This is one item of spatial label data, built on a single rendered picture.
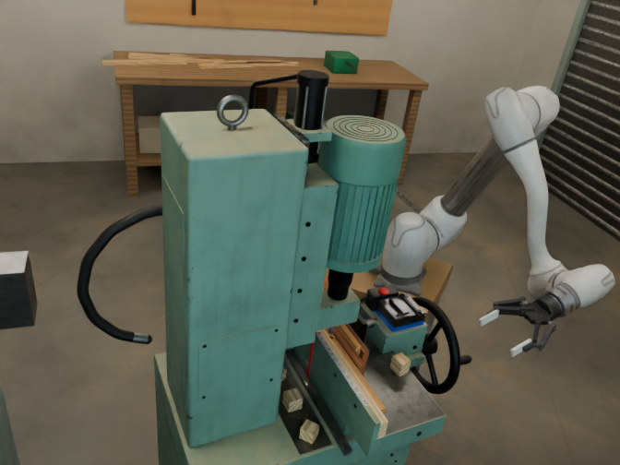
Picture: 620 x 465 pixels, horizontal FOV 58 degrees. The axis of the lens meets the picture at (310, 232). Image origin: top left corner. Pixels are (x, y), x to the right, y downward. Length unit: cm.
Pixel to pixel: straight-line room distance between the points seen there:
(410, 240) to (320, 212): 94
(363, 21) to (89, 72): 210
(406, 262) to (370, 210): 92
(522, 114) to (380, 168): 74
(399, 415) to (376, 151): 62
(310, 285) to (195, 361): 29
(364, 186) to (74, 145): 364
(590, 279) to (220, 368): 113
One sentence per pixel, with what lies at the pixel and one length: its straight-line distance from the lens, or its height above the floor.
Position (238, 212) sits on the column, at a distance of 100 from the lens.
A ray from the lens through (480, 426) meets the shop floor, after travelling 270.
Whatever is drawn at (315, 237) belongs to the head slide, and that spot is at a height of 130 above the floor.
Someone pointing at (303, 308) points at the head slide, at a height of 111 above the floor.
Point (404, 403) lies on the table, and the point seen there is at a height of 90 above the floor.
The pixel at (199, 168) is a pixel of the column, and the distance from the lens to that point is 94.
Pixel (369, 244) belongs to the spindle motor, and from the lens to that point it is 122.
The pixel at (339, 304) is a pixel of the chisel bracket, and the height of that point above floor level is 107.
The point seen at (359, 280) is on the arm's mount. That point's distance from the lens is 217.
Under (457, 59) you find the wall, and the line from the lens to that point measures 520.
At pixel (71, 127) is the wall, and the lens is 455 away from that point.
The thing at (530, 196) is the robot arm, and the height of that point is 121.
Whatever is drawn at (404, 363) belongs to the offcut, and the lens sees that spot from 143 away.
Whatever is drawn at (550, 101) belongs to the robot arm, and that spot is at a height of 145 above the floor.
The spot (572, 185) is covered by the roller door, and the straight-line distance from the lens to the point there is 501.
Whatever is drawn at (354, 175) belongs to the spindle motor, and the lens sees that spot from 112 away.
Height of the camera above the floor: 189
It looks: 30 degrees down
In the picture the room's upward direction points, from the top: 7 degrees clockwise
